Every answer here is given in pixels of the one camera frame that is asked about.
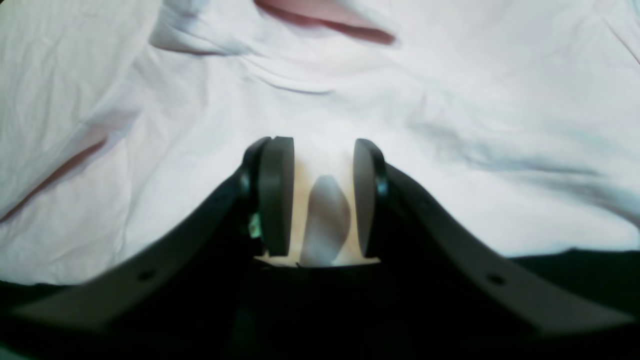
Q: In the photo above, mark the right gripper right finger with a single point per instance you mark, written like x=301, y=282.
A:
x=404, y=227

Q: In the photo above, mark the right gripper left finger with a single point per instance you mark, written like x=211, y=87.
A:
x=200, y=259

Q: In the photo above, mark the pink T-shirt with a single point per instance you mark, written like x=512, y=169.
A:
x=118, y=117

